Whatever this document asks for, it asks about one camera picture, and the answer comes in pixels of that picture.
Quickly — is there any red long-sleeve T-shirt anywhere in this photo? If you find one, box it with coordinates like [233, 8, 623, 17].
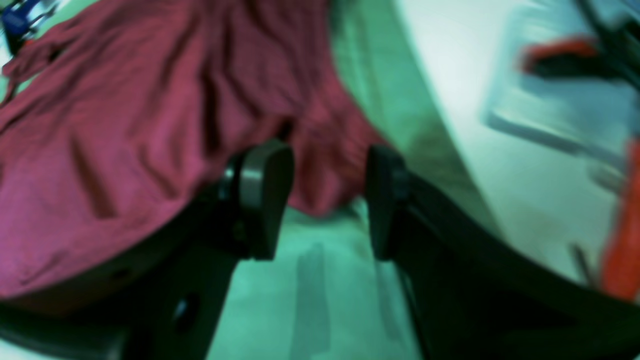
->
[0, 0, 383, 299]

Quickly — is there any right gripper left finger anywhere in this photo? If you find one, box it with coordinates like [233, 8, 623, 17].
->
[1, 140, 295, 360]

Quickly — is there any green table cloth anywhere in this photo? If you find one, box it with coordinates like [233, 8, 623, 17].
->
[207, 0, 501, 360]

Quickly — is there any orange black clamp far right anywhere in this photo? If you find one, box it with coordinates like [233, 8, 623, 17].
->
[520, 35, 640, 301]

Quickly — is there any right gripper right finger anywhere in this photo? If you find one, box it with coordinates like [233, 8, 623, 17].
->
[365, 145, 640, 360]

